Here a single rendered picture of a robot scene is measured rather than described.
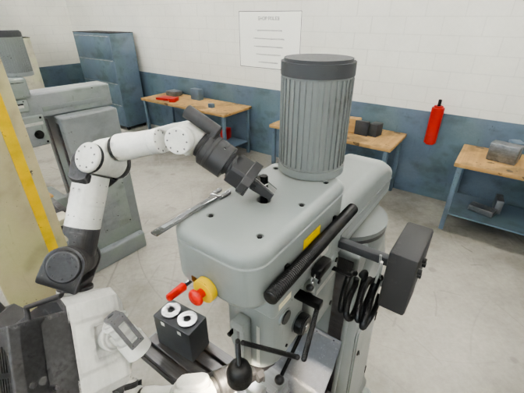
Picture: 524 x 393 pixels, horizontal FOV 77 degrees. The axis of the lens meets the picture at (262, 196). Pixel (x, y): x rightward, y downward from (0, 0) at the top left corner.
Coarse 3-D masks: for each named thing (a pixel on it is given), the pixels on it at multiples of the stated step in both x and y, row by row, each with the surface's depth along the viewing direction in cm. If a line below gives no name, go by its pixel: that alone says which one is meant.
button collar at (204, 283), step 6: (198, 282) 73; (204, 282) 72; (210, 282) 73; (198, 288) 74; (204, 288) 72; (210, 288) 72; (210, 294) 72; (216, 294) 73; (204, 300) 75; (210, 300) 73
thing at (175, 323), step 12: (168, 312) 153; (180, 312) 153; (192, 312) 152; (156, 324) 154; (168, 324) 147; (180, 324) 145; (192, 324) 145; (204, 324) 151; (168, 336) 152; (180, 336) 146; (192, 336) 144; (204, 336) 154; (180, 348) 151; (192, 348) 147; (204, 348) 157; (192, 360) 150
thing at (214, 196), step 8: (216, 192) 87; (208, 200) 83; (192, 208) 79; (200, 208) 80; (176, 216) 76; (184, 216) 76; (168, 224) 73; (176, 224) 74; (152, 232) 71; (160, 232) 71
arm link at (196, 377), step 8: (184, 376) 107; (192, 376) 106; (200, 376) 105; (208, 376) 105; (176, 384) 104; (184, 384) 103; (192, 384) 102; (200, 384) 102; (208, 384) 103; (176, 392) 102; (184, 392) 102; (192, 392) 102
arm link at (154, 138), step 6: (162, 126) 84; (168, 126) 85; (174, 126) 86; (150, 132) 82; (156, 132) 83; (162, 132) 85; (150, 138) 81; (156, 138) 82; (162, 138) 85; (150, 144) 82; (156, 144) 82; (162, 144) 85; (150, 150) 83; (156, 150) 83; (162, 150) 84; (168, 150) 86
